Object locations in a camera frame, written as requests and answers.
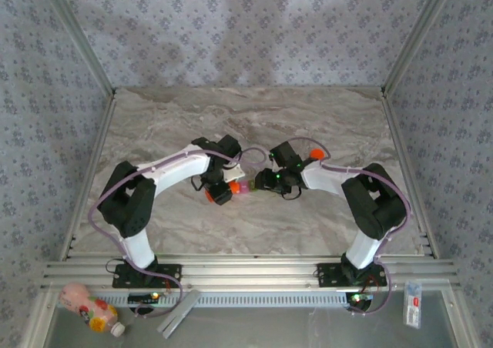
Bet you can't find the small green-lit circuit board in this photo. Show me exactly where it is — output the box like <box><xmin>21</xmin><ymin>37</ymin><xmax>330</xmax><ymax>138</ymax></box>
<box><xmin>346</xmin><ymin>292</ymin><xmax>374</xmax><ymax>311</ymax></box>
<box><xmin>126</xmin><ymin>292</ymin><xmax>161</xmax><ymax>305</ymax></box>

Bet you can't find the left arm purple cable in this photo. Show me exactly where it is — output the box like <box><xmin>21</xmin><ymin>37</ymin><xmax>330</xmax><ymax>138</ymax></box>
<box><xmin>88</xmin><ymin>147</ymin><xmax>268</xmax><ymax>320</ymax></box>

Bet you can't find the grey slotted cable duct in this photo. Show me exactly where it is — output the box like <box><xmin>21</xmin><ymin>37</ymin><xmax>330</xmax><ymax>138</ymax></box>
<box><xmin>57</xmin><ymin>289</ymin><xmax>350</xmax><ymax>309</ymax></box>

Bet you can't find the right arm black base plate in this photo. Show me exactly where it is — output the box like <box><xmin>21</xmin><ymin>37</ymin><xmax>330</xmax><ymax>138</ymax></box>
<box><xmin>316</xmin><ymin>262</ymin><xmax>388</xmax><ymax>287</ymax></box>

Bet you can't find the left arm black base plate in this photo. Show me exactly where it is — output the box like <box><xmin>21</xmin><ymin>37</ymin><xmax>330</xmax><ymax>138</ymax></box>
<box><xmin>111</xmin><ymin>263</ymin><xmax>183</xmax><ymax>289</ymax></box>

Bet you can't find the long aluminium mounting rail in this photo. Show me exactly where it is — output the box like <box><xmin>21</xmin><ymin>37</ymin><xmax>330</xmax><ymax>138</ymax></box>
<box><xmin>40</xmin><ymin>252</ymin><xmax>461</xmax><ymax>290</ymax></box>

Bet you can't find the clear plastic packet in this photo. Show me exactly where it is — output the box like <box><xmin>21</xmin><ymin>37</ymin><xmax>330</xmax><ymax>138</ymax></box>
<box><xmin>401</xmin><ymin>280</ymin><xmax>424</xmax><ymax>329</ymax></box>

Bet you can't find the aluminium frame post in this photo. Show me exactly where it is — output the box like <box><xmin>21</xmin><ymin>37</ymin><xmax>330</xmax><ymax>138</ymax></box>
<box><xmin>36</xmin><ymin>0</ymin><xmax>117</xmax><ymax>97</ymax></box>
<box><xmin>381</xmin><ymin>0</ymin><xmax>460</xmax><ymax>95</ymax></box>

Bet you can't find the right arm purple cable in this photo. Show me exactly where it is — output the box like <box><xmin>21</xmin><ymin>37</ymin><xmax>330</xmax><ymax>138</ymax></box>
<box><xmin>284</xmin><ymin>136</ymin><xmax>411</xmax><ymax>317</ymax></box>

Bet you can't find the grey metal bracket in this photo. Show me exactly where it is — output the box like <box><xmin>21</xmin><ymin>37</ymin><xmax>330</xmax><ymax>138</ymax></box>
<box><xmin>155</xmin><ymin>288</ymin><xmax>202</xmax><ymax>338</ymax></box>

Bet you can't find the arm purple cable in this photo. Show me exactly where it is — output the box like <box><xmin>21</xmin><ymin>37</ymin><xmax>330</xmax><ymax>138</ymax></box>
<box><xmin>284</xmin><ymin>136</ymin><xmax>411</xmax><ymax>317</ymax></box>
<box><xmin>88</xmin><ymin>147</ymin><xmax>268</xmax><ymax>320</ymax></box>

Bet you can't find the aluminium table edge rail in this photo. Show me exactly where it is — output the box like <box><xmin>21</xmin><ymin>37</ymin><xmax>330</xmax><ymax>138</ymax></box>
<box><xmin>57</xmin><ymin>92</ymin><xmax>119</xmax><ymax>259</ymax></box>
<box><xmin>383</xmin><ymin>92</ymin><xmax>440</xmax><ymax>259</ymax></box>

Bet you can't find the pink printed drink bottle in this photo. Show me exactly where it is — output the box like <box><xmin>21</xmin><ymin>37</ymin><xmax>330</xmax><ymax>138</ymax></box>
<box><xmin>57</xmin><ymin>282</ymin><xmax>127</xmax><ymax>340</ymax></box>

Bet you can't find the grey metal shelf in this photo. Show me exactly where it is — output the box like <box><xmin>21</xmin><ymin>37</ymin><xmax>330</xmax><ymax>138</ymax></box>
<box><xmin>22</xmin><ymin>289</ymin><xmax>478</xmax><ymax>348</ymax></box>

